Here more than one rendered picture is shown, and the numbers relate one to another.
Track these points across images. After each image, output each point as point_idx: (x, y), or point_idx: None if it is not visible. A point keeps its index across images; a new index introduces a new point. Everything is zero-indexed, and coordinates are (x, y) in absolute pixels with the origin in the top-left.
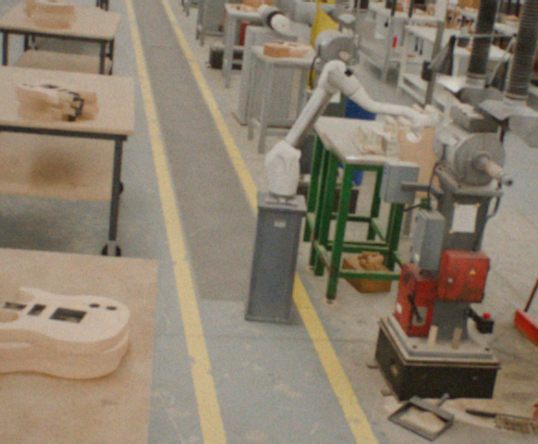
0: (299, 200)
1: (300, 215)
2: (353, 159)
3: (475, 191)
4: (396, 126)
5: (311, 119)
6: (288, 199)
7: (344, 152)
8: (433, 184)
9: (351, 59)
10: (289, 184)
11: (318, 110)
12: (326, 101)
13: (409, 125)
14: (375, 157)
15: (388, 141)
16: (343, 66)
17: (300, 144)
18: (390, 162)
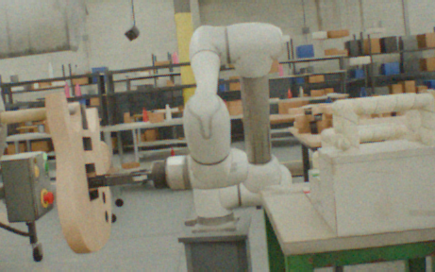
0: (223, 233)
1: (188, 246)
2: (259, 191)
3: None
4: (323, 140)
5: (242, 118)
6: (197, 221)
7: (302, 184)
8: None
9: (129, 15)
10: (194, 200)
11: (242, 103)
12: (242, 88)
13: (329, 138)
14: (286, 198)
15: (309, 172)
16: (203, 27)
17: (250, 157)
18: (31, 152)
